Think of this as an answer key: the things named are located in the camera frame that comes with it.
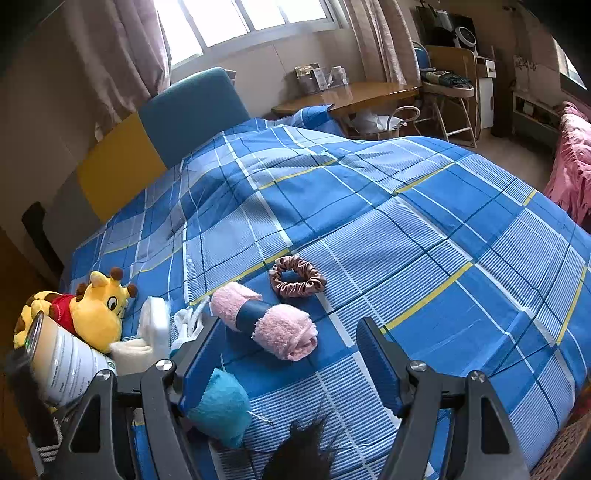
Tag blue plaid bed blanket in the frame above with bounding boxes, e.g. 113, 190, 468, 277
60, 105, 591, 480

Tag pink blanket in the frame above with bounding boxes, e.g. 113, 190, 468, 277
542, 102, 591, 227

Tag wooden chair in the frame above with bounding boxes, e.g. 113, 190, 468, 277
422, 45, 480, 148

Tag white cord bundle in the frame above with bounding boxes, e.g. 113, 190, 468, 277
172, 300, 213, 352

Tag white folded cloth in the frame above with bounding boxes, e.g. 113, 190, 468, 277
110, 339, 155, 377

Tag clear acrylic organizer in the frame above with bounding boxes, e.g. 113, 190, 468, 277
295, 65, 349, 94

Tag teal knit cloth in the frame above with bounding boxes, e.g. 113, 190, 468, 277
187, 368, 252, 449

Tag black bag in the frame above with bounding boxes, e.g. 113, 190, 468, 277
416, 6, 476, 47

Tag wooden desk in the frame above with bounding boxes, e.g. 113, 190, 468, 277
271, 82, 421, 139

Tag white powder can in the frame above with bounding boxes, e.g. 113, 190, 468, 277
25, 310, 116, 409

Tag black hair wig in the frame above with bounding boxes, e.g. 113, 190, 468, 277
270, 406, 345, 480

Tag brown woven rug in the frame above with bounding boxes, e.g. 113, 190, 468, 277
531, 406, 591, 480

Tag brown satin scrunchie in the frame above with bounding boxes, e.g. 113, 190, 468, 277
269, 255, 328, 301

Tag large bright window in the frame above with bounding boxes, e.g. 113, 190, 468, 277
154, 0, 349, 70

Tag pink towel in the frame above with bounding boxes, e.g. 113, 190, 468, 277
210, 282, 319, 361

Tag white plastic bag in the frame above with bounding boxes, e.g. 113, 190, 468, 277
353, 111, 399, 136

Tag beige patterned curtain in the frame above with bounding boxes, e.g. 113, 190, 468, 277
76, 0, 171, 121
344, 0, 421, 86

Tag white cabinet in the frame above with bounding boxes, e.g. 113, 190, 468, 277
475, 55, 498, 130

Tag multicolour padded headboard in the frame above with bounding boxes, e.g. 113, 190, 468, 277
21, 67, 252, 278

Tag white low shelf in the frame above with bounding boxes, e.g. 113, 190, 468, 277
512, 90, 561, 148

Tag white sponge block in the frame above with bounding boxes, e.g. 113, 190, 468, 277
139, 296, 171, 358

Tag yellow giraffe plush toy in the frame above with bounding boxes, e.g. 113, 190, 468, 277
13, 267, 139, 355

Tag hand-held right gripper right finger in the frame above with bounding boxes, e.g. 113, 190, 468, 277
355, 316, 532, 480

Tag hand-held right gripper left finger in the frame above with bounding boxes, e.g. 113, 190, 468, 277
55, 315, 227, 480

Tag folded clothes pile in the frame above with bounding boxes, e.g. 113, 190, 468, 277
422, 68, 474, 89

